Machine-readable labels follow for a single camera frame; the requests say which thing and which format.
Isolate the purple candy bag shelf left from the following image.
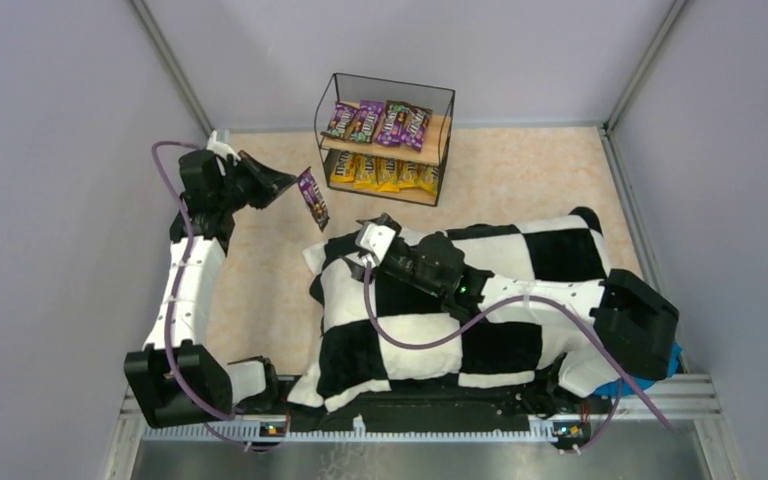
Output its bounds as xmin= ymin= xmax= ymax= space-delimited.
xmin=320 ymin=101 xmax=359 ymax=141

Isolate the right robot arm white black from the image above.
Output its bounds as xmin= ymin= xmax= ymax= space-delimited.
xmin=345 ymin=228 xmax=678 ymax=397

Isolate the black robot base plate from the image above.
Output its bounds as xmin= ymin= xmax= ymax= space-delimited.
xmin=232 ymin=377 xmax=608 ymax=434

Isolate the black white checkered pillow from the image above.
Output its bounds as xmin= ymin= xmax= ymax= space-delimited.
xmin=288 ymin=207 xmax=617 ymax=412

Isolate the yellow candy bag shelf left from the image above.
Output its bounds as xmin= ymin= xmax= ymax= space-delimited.
xmin=330 ymin=151 xmax=356 ymax=183

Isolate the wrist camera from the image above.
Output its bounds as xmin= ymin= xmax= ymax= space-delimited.
xmin=355 ymin=213 xmax=402 ymax=267
xmin=206 ymin=130 xmax=241 ymax=166

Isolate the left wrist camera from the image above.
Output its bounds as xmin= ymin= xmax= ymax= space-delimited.
xmin=206 ymin=130 xmax=241 ymax=166

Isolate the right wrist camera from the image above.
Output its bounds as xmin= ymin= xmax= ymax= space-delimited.
xmin=355 ymin=213 xmax=402 ymax=267

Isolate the blue cloth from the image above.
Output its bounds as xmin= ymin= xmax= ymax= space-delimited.
xmin=593 ymin=343 xmax=683 ymax=397

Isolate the purple candy bag shelf right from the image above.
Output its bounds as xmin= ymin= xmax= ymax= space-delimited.
xmin=348 ymin=100 xmax=385 ymax=143

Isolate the yellow candy bag shelf right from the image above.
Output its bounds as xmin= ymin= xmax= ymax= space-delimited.
xmin=353 ymin=154 xmax=379 ymax=191

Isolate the purple brown candy bag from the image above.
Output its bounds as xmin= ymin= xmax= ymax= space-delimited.
xmin=374 ymin=101 xmax=410 ymax=147

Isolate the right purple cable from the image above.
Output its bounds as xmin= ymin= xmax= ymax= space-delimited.
xmin=362 ymin=261 xmax=677 ymax=454

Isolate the purple candy bag shelf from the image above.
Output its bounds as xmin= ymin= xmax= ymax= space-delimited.
xmin=320 ymin=101 xmax=359 ymax=141
xmin=348 ymin=100 xmax=385 ymax=143

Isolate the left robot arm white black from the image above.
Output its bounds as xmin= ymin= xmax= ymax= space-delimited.
xmin=123 ymin=149 xmax=297 ymax=429

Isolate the yellow candy bag shelf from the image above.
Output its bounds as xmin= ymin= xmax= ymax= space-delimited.
xmin=353 ymin=154 xmax=379 ymax=191
xmin=330 ymin=151 xmax=356 ymax=183

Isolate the yellow candy bag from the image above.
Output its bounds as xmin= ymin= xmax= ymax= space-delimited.
xmin=396 ymin=161 xmax=420 ymax=190

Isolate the black wire wooden shelf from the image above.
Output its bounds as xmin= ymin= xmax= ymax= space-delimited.
xmin=314 ymin=73 xmax=456 ymax=206

